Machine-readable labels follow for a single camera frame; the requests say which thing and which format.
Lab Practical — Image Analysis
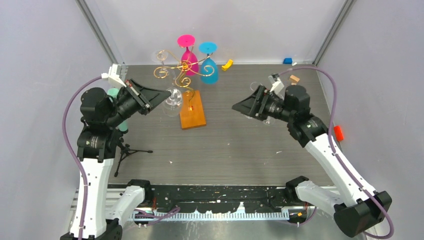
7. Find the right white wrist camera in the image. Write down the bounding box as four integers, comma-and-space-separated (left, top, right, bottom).
268, 73, 285, 95

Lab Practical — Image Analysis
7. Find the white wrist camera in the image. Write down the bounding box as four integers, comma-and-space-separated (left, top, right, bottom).
268, 73, 285, 95
100, 63, 128, 89

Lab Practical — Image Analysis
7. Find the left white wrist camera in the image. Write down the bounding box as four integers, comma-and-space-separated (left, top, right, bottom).
100, 63, 128, 89

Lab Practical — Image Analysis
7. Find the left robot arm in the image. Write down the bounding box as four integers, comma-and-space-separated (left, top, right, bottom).
62, 79, 171, 240

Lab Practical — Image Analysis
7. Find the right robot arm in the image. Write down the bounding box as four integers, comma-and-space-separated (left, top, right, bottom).
232, 85, 392, 238

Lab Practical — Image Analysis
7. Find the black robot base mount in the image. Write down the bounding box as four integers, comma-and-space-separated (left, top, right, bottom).
128, 184, 317, 227

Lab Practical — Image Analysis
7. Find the gold wire wine glass rack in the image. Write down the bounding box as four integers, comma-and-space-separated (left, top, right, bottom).
153, 49, 217, 102

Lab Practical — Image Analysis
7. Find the clear flute glass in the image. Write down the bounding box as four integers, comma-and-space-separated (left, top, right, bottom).
243, 81, 264, 120

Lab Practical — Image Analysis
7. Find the small black tripod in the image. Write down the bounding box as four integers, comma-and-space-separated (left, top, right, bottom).
114, 136, 154, 178

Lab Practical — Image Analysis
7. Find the orange wooden rack base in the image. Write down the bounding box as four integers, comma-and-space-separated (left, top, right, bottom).
179, 90, 207, 130

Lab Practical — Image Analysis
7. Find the clear ribbed wine glass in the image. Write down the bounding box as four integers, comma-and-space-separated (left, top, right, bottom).
262, 116, 276, 126

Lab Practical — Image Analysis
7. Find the blue wine glass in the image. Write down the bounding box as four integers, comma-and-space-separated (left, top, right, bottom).
198, 41, 219, 85

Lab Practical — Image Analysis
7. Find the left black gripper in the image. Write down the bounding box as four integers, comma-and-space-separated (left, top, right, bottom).
105, 78, 171, 128

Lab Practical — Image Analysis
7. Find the wooden toy block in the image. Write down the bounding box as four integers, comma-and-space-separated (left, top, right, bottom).
289, 75, 300, 85

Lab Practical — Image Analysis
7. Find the mint green cup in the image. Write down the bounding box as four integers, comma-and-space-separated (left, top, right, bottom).
107, 87, 129, 135

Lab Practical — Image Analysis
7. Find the red toy block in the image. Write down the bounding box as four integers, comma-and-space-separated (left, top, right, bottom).
333, 125, 345, 142

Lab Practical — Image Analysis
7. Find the blue toy block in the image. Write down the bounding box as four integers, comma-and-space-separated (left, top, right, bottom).
283, 57, 293, 65

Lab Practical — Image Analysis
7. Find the pink wine glass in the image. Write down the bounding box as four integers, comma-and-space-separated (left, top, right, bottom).
177, 34, 199, 76

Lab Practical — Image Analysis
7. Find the yellow toy block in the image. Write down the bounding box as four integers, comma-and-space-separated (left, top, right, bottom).
221, 59, 234, 72

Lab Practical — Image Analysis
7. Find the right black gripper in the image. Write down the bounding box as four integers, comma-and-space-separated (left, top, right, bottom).
232, 85, 295, 123

